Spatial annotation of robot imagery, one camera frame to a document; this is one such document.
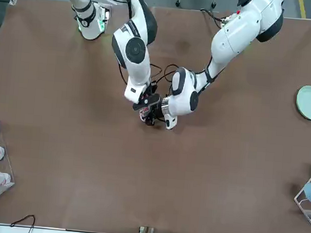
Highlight thin black cable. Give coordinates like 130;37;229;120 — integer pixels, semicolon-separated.
9;212;36;233

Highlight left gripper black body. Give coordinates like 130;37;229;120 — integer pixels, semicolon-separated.
150;99;165;121

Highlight white drink bottle red label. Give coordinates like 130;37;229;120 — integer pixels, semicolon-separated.
138;106;153;123

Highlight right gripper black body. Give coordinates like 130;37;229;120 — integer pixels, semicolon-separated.
132;91;162;114

